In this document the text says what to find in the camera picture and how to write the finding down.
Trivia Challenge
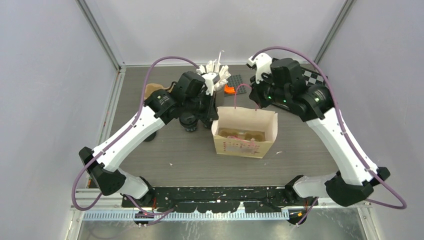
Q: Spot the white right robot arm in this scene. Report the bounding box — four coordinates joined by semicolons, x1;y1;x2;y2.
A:
247;53;391;207

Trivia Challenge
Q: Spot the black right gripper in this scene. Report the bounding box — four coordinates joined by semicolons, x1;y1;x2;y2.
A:
250;68;290;109

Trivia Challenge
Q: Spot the pink paper gift bag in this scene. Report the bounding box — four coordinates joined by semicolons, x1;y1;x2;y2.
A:
211;98;278;159

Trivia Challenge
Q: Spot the orange black small device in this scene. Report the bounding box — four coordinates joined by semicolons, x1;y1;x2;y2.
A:
224;74;247;97

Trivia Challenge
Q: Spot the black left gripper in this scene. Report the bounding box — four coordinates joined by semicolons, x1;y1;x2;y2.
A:
184;88;220;122

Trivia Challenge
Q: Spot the black white chessboard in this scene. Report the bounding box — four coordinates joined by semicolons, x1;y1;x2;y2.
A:
300;67;326;87

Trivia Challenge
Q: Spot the brown cardboard cup carrier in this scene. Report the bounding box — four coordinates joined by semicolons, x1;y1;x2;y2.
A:
217;128;266;142

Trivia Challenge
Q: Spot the black paper coffee cup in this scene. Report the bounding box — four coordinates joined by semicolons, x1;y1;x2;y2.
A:
179;119;198;133

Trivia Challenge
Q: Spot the black plastic cup lid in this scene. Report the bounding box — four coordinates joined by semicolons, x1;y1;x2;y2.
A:
179;112;198;128

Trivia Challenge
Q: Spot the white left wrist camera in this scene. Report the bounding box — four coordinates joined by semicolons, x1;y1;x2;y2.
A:
201;72;220;96

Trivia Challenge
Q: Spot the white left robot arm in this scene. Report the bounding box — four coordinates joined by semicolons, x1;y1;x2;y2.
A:
78;71;220;207

